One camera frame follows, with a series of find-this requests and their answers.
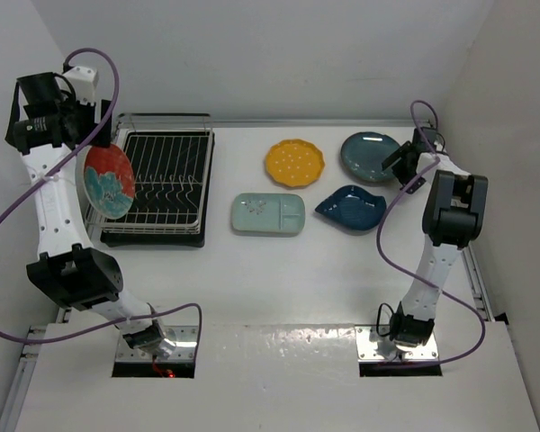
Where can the wire dish rack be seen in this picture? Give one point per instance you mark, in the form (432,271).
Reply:
(171,174)

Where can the dark blue leaf dish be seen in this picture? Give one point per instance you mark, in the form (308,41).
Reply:
(353,208)

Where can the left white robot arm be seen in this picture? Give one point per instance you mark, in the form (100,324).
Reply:
(51,114)

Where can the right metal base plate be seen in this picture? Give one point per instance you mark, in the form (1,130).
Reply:
(373,349)

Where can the yellow dotted plate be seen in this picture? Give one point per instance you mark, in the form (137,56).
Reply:
(294,163)

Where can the teal round plate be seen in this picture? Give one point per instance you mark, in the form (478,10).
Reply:
(362,155)

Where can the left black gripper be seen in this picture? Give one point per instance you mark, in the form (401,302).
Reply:
(86,109)

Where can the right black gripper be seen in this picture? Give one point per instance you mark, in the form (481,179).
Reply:
(407,149)

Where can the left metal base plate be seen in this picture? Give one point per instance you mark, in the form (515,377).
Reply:
(177,346)

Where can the light green divided tray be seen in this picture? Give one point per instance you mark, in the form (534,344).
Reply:
(281,214)

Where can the metal base plate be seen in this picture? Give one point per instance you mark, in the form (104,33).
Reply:
(373,349)
(177,346)

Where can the red blue floral plate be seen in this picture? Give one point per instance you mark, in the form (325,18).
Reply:
(109,181)

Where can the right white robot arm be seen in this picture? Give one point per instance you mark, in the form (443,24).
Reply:
(452,219)

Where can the black drip tray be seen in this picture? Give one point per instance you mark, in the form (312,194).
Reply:
(154,122)

